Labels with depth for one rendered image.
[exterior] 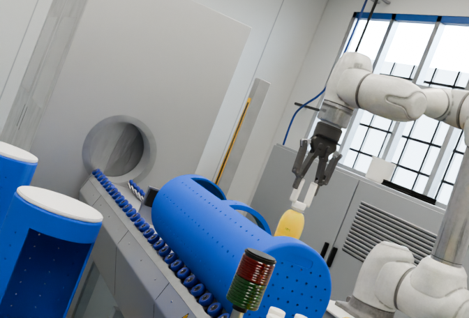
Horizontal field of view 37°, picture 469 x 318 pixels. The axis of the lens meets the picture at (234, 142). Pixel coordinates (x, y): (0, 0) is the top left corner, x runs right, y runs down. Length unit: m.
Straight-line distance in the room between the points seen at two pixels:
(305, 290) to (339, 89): 0.55
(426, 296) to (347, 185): 2.00
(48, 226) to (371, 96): 1.00
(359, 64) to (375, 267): 0.79
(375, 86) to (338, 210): 2.45
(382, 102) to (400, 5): 4.94
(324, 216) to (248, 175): 3.33
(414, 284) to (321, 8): 5.67
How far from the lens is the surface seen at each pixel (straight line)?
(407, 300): 2.38
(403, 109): 1.83
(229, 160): 3.26
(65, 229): 2.15
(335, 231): 4.23
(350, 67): 1.94
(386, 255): 2.43
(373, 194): 4.06
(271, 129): 7.62
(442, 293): 2.33
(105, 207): 3.28
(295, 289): 1.92
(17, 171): 2.85
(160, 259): 2.48
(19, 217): 2.19
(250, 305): 1.31
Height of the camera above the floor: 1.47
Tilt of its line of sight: 1 degrees down
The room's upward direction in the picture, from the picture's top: 22 degrees clockwise
